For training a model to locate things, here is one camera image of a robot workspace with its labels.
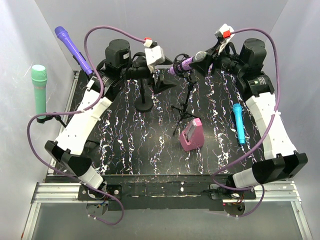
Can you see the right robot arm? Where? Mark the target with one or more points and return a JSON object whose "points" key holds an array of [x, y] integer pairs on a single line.
{"points": [[281, 158]]}

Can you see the black tripod shock-mount stand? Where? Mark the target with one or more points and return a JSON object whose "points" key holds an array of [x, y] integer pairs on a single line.
{"points": [[186, 75]]}

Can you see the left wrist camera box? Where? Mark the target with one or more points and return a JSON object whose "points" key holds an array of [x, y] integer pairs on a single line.
{"points": [[154, 54]]}

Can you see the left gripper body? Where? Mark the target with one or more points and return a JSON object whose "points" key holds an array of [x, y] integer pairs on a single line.
{"points": [[160, 77]]}

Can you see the pink phone dock stand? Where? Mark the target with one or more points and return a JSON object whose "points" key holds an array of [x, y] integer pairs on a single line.
{"points": [[192, 137]]}

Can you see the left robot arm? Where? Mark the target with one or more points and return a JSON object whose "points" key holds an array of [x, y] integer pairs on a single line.
{"points": [[118, 66]]}

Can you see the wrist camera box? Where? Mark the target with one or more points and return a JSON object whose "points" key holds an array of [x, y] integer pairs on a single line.
{"points": [[154, 54], [224, 35]]}

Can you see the blue microphone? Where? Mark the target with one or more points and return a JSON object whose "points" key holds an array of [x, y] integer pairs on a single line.
{"points": [[237, 111]]}

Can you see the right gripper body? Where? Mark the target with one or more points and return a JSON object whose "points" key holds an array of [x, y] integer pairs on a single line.
{"points": [[218, 59]]}

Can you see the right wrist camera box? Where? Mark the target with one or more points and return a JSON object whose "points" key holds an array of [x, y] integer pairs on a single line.
{"points": [[224, 35]]}

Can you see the glitter purple microphone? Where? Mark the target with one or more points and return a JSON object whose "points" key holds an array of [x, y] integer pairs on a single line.
{"points": [[186, 63]]}

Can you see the green microphone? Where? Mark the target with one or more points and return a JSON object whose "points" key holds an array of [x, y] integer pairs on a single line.
{"points": [[39, 80]]}

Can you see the black round-base desk stand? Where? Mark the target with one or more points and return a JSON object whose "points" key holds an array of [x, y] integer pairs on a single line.
{"points": [[144, 103]]}

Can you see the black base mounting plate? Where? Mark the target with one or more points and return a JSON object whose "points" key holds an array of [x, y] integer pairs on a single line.
{"points": [[171, 191]]}

